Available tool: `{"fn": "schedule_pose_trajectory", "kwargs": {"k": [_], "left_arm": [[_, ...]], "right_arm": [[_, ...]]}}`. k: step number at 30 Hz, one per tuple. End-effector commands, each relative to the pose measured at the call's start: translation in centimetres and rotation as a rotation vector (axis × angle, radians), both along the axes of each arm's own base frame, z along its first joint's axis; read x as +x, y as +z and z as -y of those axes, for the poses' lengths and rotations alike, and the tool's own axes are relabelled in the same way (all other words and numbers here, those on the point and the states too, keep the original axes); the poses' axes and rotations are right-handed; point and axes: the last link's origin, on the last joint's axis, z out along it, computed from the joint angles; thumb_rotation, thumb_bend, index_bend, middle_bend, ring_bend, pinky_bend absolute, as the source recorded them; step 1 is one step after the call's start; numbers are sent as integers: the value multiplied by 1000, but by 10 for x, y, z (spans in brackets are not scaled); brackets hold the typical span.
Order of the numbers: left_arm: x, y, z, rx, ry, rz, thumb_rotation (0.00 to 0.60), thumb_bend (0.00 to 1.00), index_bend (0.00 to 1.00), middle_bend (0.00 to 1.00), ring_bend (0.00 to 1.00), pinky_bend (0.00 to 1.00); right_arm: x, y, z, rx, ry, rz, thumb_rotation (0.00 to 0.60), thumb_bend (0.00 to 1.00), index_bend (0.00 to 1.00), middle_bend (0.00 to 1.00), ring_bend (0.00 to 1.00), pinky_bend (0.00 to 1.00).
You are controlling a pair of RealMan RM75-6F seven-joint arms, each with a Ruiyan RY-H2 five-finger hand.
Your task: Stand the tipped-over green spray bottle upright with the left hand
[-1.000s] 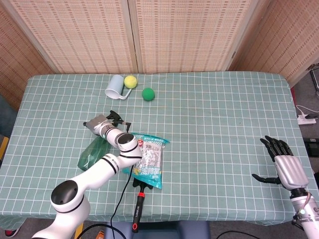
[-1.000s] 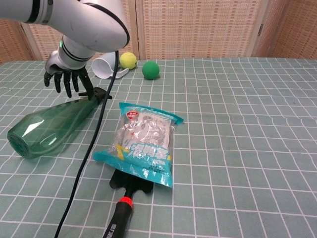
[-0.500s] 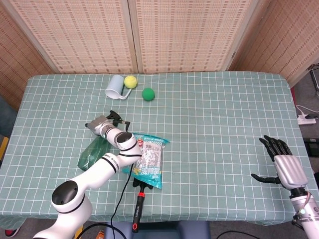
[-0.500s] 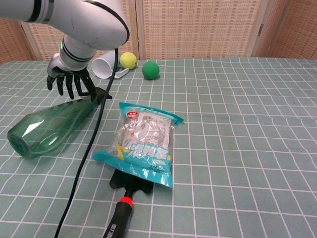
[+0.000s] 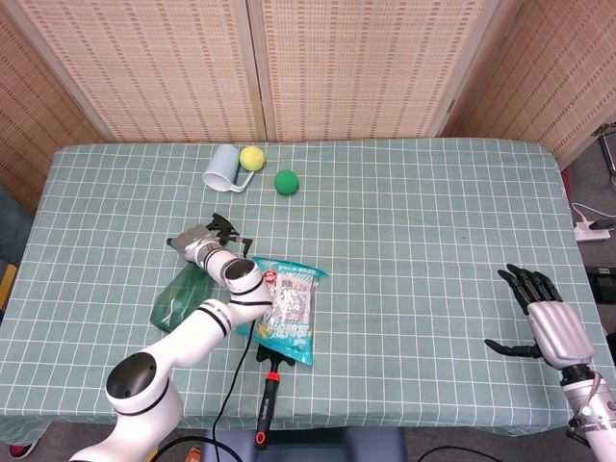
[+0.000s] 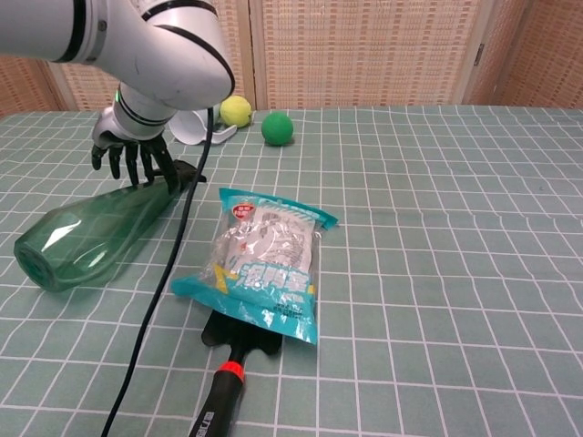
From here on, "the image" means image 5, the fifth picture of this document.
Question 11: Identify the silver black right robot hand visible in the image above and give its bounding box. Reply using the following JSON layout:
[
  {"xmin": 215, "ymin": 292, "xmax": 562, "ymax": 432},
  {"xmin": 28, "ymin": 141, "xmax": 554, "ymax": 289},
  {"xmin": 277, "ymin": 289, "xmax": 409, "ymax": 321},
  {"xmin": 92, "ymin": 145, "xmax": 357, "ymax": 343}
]
[{"xmin": 484, "ymin": 263, "xmax": 596, "ymax": 371}]

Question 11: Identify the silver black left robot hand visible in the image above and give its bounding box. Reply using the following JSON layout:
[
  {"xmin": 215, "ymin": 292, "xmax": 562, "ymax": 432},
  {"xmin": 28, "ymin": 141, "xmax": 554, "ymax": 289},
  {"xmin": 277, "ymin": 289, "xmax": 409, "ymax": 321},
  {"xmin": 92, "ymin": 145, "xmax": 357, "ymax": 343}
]
[{"xmin": 166, "ymin": 223, "xmax": 227, "ymax": 265}]

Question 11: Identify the green spray bottle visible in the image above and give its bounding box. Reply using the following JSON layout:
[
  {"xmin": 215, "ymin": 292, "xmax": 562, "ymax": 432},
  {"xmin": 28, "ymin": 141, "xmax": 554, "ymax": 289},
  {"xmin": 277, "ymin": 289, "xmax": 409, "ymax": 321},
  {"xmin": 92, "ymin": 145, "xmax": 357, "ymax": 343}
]
[{"xmin": 148, "ymin": 213, "xmax": 241, "ymax": 334}]

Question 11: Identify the black box on floor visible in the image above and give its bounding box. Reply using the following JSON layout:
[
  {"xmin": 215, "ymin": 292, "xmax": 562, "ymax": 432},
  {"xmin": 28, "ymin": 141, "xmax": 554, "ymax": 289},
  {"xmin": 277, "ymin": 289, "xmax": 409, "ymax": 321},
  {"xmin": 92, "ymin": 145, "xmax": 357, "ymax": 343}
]
[{"xmin": 586, "ymin": 267, "xmax": 616, "ymax": 304}]

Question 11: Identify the light blue plastic mug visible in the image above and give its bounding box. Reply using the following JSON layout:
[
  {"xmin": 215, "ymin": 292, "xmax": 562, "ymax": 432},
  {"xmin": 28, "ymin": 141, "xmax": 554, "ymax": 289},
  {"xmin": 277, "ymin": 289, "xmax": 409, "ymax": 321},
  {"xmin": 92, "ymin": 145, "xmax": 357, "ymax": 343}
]
[{"xmin": 201, "ymin": 143, "xmax": 256, "ymax": 194}]

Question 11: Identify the yellow foam ball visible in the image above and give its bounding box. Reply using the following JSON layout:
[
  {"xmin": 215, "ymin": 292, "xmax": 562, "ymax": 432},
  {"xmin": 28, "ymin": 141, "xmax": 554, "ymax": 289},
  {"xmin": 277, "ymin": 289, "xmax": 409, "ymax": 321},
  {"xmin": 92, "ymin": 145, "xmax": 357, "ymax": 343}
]
[{"xmin": 239, "ymin": 145, "xmax": 267, "ymax": 172}]

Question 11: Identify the white power strip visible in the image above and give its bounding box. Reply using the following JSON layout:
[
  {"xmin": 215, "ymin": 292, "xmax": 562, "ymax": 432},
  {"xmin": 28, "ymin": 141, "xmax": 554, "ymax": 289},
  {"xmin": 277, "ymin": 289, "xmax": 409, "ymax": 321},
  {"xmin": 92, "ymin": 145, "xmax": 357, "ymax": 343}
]
[{"xmin": 573, "ymin": 220, "xmax": 610, "ymax": 242}]

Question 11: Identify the green foam ball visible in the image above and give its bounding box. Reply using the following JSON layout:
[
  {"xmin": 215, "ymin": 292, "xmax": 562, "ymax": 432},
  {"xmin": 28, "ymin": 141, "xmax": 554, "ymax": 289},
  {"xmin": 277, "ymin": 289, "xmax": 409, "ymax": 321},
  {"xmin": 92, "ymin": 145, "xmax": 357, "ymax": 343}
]
[{"xmin": 273, "ymin": 168, "xmax": 301, "ymax": 196}]

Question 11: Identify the teal snack bag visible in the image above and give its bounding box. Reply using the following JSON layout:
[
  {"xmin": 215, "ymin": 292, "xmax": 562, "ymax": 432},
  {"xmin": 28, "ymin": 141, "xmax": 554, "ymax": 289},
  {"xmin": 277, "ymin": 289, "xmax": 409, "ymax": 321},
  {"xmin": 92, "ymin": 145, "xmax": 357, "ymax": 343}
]
[{"xmin": 235, "ymin": 255, "xmax": 329, "ymax": 368}]

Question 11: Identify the green checked tablecloth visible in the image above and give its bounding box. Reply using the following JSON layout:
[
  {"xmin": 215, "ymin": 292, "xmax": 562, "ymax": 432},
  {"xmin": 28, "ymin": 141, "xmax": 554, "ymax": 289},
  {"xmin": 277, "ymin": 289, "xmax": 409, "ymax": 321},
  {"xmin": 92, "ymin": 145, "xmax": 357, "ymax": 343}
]
[{"xmin": 0, "ymin": 138, "xmax": 616, "ymax": 447}]

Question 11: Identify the bamboo folding screen panel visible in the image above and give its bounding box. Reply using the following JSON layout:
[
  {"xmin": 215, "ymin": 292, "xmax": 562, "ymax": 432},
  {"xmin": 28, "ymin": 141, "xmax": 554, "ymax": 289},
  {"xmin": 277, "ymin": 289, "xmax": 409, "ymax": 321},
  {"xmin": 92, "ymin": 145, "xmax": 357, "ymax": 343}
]
[
  {"xmin": 9, "ymin": 0, "xmax": 269, "ymax": 144},
  {"xmin": 440, "ymin": 0, "xmax": 616, "ymax": 169},
  {"xmin": 247, "ymin": 0, "xmax": 524, "ymax": 143},
  {"xmin": 0, "ymin": 9, "xmax": 105, "ymax": 213}
]

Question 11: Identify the blue grey chair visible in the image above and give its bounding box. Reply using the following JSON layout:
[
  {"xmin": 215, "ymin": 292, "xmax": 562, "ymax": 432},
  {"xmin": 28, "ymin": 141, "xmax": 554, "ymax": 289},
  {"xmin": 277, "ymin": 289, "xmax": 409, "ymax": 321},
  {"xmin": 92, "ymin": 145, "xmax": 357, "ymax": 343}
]
[{"xmin": 0, "ymin": 182, "xmax": 36, "ymax": 266}]

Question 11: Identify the metal stand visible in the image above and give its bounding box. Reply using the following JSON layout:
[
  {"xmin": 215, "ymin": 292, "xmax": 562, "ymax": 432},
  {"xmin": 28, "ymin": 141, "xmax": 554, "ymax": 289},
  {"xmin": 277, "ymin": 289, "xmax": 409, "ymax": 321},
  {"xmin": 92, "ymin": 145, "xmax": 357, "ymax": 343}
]
[{"xmin": 592, "ymin": 122, "xmax": 616, "ymax": 184}]

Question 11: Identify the yellow floor tape strip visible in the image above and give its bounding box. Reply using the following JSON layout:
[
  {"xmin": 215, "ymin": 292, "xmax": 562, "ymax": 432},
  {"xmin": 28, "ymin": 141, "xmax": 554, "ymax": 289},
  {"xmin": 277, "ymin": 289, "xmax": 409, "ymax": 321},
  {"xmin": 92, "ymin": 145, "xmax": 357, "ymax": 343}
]
[{"xmin": 0, "ymin": 263, "xmax": 18, "ymax": 309}]

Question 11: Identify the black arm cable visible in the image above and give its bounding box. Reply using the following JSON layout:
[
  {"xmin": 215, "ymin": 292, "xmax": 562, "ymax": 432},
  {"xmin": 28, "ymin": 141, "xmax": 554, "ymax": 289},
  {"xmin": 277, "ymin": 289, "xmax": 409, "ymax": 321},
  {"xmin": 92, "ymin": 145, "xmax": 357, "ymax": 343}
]
[{"xmin": 153, "ymin": 234, "xmax": 256, "ymax": 462}]

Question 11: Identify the white power cable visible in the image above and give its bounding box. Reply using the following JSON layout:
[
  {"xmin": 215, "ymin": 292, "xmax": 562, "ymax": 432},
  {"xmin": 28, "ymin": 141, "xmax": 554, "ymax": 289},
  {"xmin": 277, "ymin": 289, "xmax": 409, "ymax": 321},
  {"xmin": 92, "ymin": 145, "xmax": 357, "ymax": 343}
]
[{"xmin": 570, "ymin": 201, "xmax": 598, "ymax": 225}]

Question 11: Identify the black floor cable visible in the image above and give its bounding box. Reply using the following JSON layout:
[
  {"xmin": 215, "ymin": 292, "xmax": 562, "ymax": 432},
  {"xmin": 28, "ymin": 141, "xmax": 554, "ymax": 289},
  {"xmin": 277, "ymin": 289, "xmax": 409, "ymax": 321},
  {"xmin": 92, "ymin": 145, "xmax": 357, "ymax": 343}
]
[{"xmin": 416, "ymin": 445, "xmax": 501, "ymax": 462}]

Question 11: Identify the black tool with red-ringed handle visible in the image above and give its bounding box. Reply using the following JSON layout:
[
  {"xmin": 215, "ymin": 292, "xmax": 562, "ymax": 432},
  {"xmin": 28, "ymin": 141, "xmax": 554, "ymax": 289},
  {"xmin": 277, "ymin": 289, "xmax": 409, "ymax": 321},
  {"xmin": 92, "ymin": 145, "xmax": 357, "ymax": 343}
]
[{"xmin": 253, "ymin": 342, "xmax": 295, "ymax": 451}]

